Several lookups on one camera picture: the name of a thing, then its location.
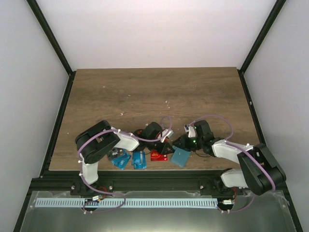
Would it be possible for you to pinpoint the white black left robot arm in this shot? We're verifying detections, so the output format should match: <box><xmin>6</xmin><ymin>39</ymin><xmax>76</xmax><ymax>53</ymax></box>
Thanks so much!
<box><xmin>75</xmin><ymin>120</ymin><xmax>174</xmax><ymax>195</ymax></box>

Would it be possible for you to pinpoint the black front frame rail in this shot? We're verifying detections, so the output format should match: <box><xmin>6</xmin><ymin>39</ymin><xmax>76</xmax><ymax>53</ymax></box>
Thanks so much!
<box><xmin>29</xmin><ymin>170</ymin><xmax>232</xmax><ymax>196</ymax></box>

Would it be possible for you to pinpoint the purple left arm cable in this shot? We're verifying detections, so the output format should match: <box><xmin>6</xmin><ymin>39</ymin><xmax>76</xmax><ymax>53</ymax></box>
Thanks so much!
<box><xmin>77</xmin><ymin>116</ymin><xmax>173</xmax><ymax>215</ymax></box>

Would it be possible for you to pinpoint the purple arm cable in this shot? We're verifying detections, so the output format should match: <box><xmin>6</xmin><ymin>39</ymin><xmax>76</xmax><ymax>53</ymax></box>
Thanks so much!
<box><xmin>193</xmin><ymin>114</ymin><xmax>277</xmax><ymax>214</ymax></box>
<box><xmin>77</xmin><ymin>116</ymin><xmax>173</xmax><ymax>215</ymax></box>

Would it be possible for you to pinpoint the blue card holder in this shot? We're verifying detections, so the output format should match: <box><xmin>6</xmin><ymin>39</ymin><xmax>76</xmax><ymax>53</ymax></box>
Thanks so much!
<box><xmin>170</xmin><ymin>146</ymin><xmax>191</xmax><ymax>168</ymax></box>

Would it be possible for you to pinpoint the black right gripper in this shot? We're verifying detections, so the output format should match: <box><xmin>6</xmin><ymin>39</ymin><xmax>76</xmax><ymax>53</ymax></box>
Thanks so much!
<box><xmin>172</xmin><ymin>134</ymin><xmax>203</xmax><ymax>152</ymax></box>

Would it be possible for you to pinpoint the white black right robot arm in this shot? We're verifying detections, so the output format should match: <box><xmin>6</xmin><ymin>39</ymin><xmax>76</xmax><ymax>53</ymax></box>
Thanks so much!
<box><xmin>173</xmin><ymin>120</ymin><xmax>286</xmax><ymax>196</ymax></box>

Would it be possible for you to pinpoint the black credit card pile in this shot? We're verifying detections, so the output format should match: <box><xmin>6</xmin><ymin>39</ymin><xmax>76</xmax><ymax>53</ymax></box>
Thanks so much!
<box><xmin>107</xmin><ymin>148</ymin><xmax>125</xmax><ymax>160</ymax></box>

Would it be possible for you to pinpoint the grey metal base plate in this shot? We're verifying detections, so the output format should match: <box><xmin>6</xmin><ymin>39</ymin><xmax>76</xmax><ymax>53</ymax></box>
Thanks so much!
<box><xmin>20</xmin><ymin>191</ymin><xmax>296</xmax><ymax>232</ymax></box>

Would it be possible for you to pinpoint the black frame post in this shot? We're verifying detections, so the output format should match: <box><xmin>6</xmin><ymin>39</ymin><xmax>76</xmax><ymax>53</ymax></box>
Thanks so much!
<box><xmin>239</xmin><ymin>0</ymin><xmax>287</xmax><ymax>73</ymax></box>
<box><xmin>26</xmin><ymin>0</ymin><xmax>73</xmax><ymax>76</ymax></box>

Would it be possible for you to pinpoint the blue credit card pile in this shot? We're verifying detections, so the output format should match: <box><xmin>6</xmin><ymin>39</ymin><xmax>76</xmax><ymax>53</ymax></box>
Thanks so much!
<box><xmin>132</xmin><ymin>151</ymin><xmax>147</xmax><ymax>170</ymax></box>

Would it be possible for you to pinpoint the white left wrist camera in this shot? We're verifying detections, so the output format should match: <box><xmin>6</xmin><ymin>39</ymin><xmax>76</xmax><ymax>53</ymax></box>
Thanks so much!
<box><xmin>158</xmin><ymin>129</ymin><xmax>174</xmax><ymax>143</ymax></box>

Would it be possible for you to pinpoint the light blue slotted cable duct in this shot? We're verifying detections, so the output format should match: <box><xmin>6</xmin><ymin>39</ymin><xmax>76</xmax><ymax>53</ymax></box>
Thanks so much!
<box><xmin>35</xmin><ymin>198</ymin><xmax>218</xmax><ymax>209</ymax></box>

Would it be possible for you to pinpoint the black right frame post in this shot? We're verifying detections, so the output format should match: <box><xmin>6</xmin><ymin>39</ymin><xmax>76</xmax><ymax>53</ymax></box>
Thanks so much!
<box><xmin>239</xmin><ymin>0</ymin><xmax>287</xmax><ymax>73</ymax></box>

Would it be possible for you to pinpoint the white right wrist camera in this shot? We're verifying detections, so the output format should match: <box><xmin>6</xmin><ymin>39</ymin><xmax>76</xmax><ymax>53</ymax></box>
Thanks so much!
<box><xmin>184</xmin><ymin>124</ymin><xmax>197</xmax><ymax>138</ymax></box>

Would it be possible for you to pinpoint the black left frame post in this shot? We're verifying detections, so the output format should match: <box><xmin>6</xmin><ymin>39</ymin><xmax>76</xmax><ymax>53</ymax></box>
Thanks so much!
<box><xmin>26</xmin><ymin>0</ymin><xmax>73</xmax><ymax>76</ymax></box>

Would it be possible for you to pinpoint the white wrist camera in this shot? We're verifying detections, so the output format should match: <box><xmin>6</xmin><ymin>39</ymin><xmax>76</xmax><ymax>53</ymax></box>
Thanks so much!
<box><xmin>184</xmin><ymin>124</ymin><xmax>197</xmax><ymax>138</ymax></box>
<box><xmin>158</xmin><ymin>129</ymin><xmax>174</xmax><ymax>143</ymax></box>

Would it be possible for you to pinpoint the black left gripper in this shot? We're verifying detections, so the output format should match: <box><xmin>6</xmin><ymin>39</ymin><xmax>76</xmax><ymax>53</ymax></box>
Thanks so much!
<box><xmin>147</xmin><ymin>138</ymin><xmax>175</xmax><ymax>156</ymax></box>

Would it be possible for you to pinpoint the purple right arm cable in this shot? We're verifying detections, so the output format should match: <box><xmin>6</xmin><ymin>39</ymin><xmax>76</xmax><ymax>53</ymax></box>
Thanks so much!
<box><xmin>193</xmin><ymin>114</ymin><xmax>277</xmax><ymax>214</ymax></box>

